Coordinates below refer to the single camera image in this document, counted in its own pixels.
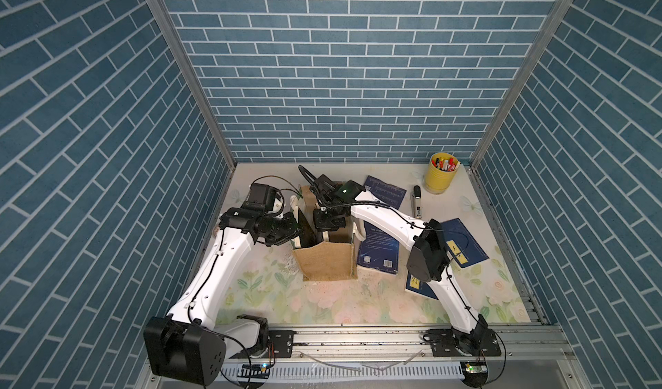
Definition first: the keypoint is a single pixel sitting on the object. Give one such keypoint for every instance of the black mounting plate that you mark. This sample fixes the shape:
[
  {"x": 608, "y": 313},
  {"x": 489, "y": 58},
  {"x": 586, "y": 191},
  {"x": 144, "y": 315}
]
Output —
[
  {"x": 282, "y": 343},
  {"x": 453, "y": 343}
]

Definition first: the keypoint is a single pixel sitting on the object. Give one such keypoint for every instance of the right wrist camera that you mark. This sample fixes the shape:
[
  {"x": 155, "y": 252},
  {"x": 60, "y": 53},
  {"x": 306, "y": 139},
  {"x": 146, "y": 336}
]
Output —
[{"x": 325, "y": 187}]

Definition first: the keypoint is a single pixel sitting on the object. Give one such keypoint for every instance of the dark blue starry book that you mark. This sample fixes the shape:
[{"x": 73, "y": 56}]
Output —
[{"x": 380, "y": 251}]

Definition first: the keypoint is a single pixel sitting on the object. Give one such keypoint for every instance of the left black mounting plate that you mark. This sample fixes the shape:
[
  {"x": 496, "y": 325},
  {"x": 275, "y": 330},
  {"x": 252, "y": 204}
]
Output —
[{"x": 282, "y": 343}]

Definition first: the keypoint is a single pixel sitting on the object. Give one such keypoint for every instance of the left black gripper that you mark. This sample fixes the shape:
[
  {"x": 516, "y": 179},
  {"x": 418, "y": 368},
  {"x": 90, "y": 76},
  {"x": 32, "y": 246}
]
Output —
[{"x": 291, "y": 229}]

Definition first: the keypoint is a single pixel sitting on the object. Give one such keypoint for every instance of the black white marker pen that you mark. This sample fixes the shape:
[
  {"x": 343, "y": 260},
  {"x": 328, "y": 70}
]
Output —
[{"x": 417, "y": 201}]

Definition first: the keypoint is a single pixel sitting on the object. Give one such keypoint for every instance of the navy blue book yellow label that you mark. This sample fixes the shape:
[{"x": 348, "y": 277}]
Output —
[{"x": 463, "y": 245}]

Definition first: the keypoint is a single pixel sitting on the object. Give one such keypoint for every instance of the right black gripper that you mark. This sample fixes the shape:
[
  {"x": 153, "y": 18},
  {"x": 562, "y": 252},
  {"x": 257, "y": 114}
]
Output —
[{"x": 319, "y": 224}]

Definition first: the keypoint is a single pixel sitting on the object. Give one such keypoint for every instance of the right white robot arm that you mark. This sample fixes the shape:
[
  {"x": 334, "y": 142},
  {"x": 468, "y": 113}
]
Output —
[{"x": 430, "y": 258}]

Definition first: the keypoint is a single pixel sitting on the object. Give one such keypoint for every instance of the yellow pen holder cup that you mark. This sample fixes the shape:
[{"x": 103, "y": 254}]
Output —
[{"x": 437, "y": 179}]

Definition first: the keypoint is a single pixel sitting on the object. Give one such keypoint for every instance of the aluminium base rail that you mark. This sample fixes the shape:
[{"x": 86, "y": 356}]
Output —
[{"x": 533, "y": 356}]

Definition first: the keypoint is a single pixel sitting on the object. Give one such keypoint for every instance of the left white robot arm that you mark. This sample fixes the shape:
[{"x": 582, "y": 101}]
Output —
[{"x": 184, "y": 344}]

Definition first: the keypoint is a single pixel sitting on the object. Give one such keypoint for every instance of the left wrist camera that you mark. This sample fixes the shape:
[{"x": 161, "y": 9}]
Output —
[{"x": 264, "y": 198}]

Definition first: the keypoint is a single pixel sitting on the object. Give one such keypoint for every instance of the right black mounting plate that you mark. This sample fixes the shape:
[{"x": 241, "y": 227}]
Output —
[{"x": 453, "y": 343}]

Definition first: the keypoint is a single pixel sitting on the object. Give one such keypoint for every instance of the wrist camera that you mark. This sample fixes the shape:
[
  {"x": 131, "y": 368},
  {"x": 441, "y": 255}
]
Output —
[
  {"x": 264, "y": 198},
  {"x": 325, "y": 187}
]

